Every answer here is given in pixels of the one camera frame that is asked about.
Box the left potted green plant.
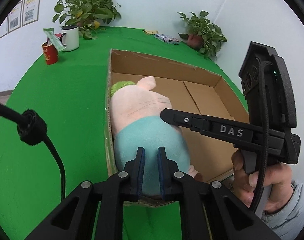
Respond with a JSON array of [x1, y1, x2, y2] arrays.
[[52, 0, 122, 40]]

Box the person's right hand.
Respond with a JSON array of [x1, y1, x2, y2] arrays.
[[231, 149, 296, 214]]

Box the large open cardboard tray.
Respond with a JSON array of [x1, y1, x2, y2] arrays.
[[103, 48, 250, 208]]

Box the right potted green plant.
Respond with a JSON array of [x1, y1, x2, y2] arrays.
[[178, 10, 227, 59]]

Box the framed certificates on wall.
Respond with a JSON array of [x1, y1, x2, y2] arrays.
[[0, 0, 41, 39]]

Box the green table cloth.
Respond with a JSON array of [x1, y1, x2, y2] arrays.
[[0, 26, 249, 240]]

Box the black cable with velcro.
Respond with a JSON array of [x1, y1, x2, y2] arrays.
[[0, 100, 67, 202]]

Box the red cup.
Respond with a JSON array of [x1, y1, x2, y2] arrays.
[[42, 42, 59, 65]]

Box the patterned packet at back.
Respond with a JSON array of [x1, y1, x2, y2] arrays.
[[154, 34, 180, 45]]

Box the potted green plant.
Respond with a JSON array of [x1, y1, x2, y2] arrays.
[[52, 0, 122, 40], [178, 10, 227, 59]]

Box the white enamel mug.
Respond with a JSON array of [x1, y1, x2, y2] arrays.
[[60, 25, 79, 52]]

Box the grey jacket sleeve forearm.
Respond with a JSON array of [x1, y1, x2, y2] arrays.
[[261, 180, 304, 240]]

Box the yellow packet at back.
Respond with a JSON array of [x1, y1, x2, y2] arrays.
[[144, 30, 159, 35]]

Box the plush pig toy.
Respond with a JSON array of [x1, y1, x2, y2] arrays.
[[110, 76, 202, 198]]

